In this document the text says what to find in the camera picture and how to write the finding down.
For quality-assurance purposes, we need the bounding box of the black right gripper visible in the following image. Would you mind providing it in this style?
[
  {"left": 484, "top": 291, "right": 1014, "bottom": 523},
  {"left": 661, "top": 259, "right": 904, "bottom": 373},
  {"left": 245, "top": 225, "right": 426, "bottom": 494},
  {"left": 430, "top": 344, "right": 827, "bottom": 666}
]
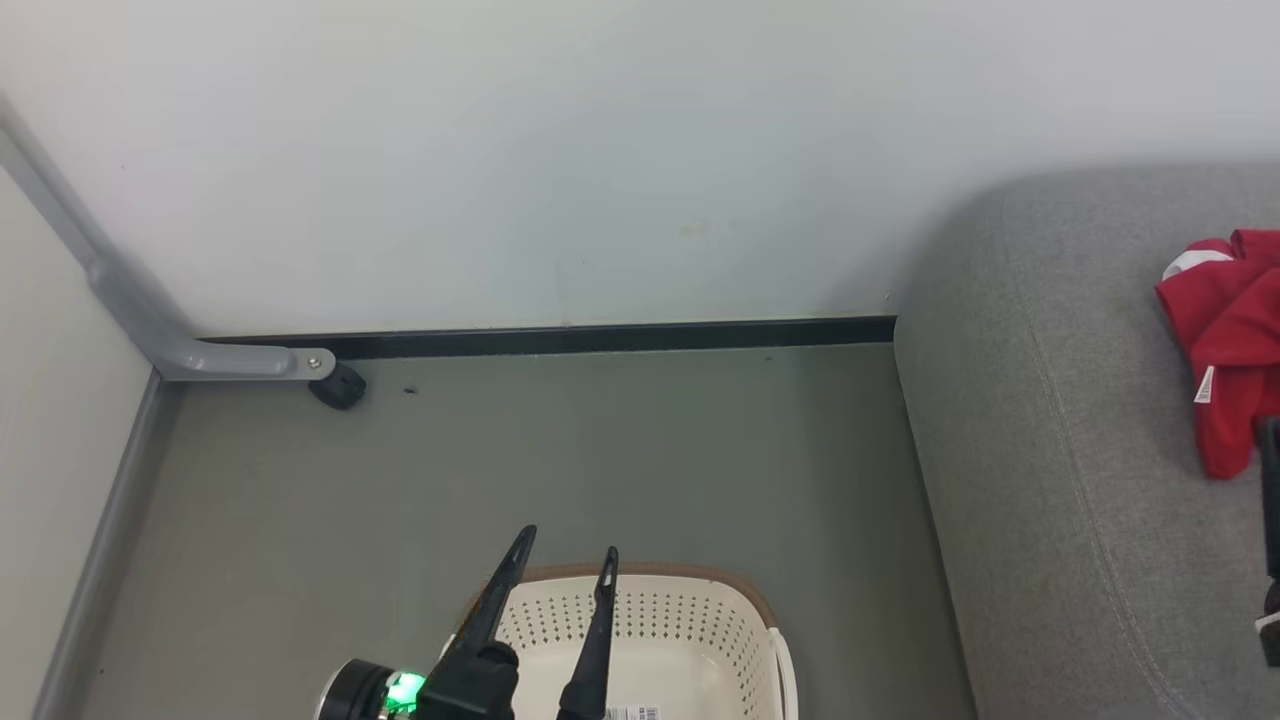
[{"left": 1254, "top": 415, "right": 1280, "bottom": 668}]

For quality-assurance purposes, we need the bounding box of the cream perforated laundry basket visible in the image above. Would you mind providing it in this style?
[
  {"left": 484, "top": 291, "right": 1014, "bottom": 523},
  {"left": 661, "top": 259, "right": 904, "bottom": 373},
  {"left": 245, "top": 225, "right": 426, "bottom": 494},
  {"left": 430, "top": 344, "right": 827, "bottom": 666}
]
[{"left": 440, "top": 562, "right": 799, "bottom": 720}]

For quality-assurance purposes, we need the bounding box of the grey fabric sofa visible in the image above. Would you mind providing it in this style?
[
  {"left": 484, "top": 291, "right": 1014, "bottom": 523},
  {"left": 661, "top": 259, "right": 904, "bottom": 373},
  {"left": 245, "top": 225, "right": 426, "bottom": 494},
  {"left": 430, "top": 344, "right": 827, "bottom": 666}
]
[{"left": 893, "top": 165, "right": 1280, "bottom": 720}]

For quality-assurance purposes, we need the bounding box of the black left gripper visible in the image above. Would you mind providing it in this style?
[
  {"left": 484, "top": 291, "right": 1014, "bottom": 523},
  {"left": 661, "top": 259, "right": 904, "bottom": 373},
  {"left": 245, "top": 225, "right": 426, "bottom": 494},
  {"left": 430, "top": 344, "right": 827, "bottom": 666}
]
[{"left": 415, "top": 524, "right": 621, "bottom": 720}]

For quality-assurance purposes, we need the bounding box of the black baseboard strip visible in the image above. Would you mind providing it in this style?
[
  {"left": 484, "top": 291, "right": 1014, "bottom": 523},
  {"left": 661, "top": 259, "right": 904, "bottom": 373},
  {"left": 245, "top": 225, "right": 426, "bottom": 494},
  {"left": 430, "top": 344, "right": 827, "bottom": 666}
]
[{"left": 198, "top": 315, "right": 897, "bottom": 362}]

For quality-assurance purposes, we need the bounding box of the grey metal frame leg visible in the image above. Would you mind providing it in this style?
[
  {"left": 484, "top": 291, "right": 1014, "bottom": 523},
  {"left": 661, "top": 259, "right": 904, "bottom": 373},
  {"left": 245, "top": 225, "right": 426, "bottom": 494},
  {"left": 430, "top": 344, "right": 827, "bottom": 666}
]
[{"left": 0, "top": 98, "right": 338, "bottom": 383}]

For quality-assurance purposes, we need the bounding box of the black rubber foot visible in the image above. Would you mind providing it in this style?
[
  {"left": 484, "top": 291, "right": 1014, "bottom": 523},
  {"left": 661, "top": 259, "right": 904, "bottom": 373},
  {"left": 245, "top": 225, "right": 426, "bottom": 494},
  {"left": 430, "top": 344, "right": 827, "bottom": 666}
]
[{"left": 307, "top": 362, "right": 368, "bottom": 412}]

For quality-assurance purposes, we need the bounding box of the grey baseboard strip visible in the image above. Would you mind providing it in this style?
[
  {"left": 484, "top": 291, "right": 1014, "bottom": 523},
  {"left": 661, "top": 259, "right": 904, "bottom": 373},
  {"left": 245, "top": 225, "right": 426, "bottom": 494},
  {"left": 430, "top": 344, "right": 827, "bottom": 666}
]
[{"left": 33, "top": 368, "right": 187, "bottom": 720}]

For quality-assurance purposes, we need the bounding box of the red jersey clothing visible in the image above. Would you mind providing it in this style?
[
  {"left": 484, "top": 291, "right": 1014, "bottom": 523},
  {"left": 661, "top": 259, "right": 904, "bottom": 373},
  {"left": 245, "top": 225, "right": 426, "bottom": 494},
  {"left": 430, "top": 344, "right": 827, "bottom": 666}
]
[{"left": 1155, "top": 230, "right": 1280, "bottom": 481}]

